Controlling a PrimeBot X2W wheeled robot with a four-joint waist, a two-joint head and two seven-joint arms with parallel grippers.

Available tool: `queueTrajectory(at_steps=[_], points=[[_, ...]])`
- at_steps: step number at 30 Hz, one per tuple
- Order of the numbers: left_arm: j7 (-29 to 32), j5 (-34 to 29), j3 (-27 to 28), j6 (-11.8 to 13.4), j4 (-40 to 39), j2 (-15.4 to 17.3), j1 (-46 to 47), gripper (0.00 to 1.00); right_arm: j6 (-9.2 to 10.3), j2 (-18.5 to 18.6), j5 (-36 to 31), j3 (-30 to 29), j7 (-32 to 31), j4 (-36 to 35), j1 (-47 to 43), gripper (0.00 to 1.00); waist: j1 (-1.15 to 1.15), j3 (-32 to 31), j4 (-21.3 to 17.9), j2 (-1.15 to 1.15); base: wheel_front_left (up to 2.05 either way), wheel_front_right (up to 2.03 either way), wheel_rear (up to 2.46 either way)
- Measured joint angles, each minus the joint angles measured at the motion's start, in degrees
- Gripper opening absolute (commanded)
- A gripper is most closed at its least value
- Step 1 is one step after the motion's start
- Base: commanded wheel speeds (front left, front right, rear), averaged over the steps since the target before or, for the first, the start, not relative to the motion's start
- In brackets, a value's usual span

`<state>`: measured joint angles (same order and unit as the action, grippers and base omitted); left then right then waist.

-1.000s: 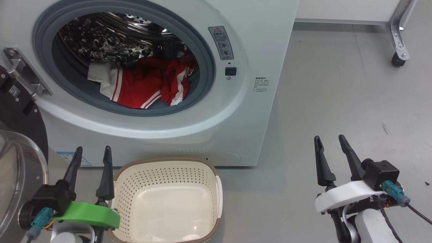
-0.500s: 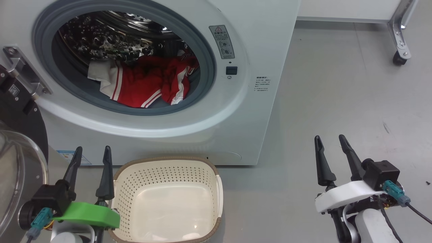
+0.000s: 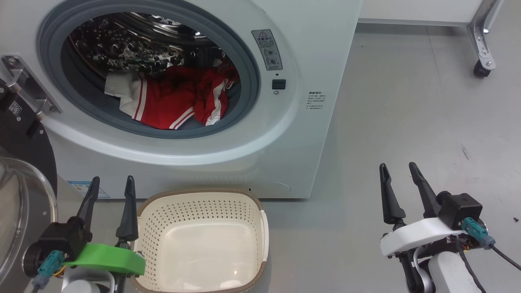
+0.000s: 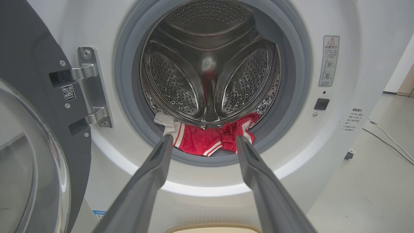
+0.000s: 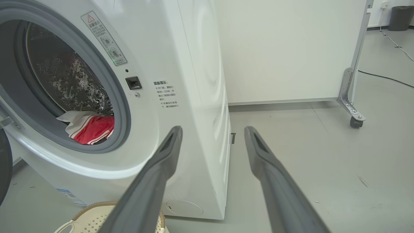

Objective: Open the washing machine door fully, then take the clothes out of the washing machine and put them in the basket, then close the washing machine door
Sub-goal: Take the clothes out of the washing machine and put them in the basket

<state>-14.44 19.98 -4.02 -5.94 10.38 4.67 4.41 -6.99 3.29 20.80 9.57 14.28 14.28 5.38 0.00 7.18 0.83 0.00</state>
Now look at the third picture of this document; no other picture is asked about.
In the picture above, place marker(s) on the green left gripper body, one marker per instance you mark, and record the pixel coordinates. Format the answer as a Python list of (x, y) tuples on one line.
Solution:
[(110, 258)]

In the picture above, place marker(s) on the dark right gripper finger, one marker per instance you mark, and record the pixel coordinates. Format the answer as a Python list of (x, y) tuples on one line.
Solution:
[(390, 199), (425, 195)]

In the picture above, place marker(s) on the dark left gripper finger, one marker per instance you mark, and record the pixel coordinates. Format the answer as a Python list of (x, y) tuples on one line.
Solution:
[(128, 219), (89, 203)]

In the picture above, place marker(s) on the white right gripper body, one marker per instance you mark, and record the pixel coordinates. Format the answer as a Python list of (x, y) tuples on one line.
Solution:
[(415, 238)]

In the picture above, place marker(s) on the black round glass washer door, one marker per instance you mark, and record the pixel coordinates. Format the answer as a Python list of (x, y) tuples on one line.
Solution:
[(24, 138)]

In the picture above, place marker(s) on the red white basketball jersey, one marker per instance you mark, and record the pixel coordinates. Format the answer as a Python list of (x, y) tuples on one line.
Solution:
[(163, 101)]

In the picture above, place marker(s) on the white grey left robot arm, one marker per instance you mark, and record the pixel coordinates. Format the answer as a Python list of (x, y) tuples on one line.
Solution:
[(85, 280)]

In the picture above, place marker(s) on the cream perforated laundry basket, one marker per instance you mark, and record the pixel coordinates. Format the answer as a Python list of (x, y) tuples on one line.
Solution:
[(203, 244)]

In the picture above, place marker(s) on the white front-load washing machine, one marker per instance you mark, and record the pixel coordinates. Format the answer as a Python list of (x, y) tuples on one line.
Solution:
[(309, 154)]

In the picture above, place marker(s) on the blue energy label sticker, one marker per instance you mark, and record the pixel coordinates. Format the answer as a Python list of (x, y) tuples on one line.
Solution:
[(79, 189)]

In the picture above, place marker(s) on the white partition panel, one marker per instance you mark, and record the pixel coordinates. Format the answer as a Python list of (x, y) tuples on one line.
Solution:
[(415, 10)]

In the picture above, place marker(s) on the grey warning sticker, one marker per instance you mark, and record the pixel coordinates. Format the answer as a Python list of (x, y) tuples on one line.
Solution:
[(267, 49)]

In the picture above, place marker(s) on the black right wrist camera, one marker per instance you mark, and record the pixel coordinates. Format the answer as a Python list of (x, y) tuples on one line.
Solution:
[(462, 209)]

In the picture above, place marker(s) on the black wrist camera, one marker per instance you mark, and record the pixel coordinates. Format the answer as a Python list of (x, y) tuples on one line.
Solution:
[(61, 240), (462, 209)]

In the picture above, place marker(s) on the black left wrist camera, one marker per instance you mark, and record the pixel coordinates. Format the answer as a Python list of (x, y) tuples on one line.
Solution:
[(61, 240)]

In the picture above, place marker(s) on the metal frame leg with caster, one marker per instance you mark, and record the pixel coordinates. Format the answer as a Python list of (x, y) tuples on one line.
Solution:
[(482, 44)]

